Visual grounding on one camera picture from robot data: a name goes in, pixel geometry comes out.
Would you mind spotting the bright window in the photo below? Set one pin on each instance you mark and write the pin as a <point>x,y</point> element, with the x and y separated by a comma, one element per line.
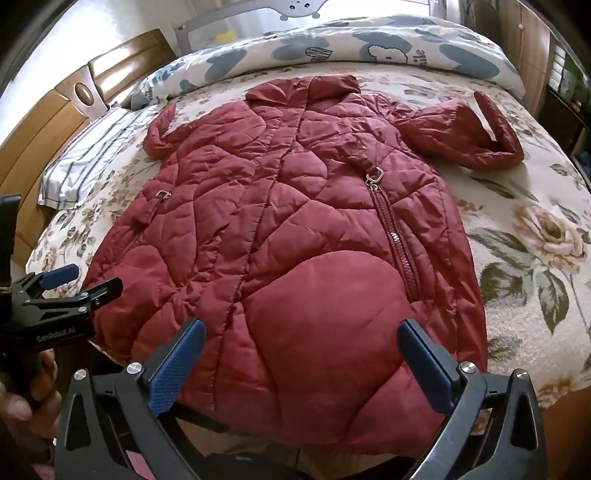
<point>422,5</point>

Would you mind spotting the blue white printed duvet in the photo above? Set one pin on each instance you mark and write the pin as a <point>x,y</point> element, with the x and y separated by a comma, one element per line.
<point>369,46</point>

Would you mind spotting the red puffer jacket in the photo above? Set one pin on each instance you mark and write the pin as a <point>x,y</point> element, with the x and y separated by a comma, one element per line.
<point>300,277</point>

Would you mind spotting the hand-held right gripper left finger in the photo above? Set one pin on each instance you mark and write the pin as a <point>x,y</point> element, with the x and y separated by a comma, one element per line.
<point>178,364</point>

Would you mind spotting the person's left hand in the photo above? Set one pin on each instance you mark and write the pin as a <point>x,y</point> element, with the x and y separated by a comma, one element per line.
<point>23,410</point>

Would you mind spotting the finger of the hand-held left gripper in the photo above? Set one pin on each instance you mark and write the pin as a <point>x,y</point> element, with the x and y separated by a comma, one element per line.
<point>104,290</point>
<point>60,276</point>

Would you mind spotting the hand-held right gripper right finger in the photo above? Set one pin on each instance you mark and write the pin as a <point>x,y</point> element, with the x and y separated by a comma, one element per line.
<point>425,364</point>

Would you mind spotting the striped pillow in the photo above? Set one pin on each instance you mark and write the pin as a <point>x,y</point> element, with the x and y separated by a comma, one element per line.
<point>87,157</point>

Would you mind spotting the wooden headboard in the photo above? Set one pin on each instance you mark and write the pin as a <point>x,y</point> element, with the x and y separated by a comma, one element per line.
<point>41,124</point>

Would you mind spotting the wooden cabinet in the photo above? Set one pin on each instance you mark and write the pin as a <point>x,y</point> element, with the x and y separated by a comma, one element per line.
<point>531,46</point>

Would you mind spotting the floral blanket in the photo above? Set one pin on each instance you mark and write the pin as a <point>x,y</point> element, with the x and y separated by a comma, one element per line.
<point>531,194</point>

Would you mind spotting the stack of white green boxes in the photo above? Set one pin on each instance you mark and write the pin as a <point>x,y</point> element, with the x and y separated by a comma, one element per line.
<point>559,64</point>

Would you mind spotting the bed guard rail animal print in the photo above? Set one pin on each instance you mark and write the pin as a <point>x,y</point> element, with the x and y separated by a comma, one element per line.
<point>304,7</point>

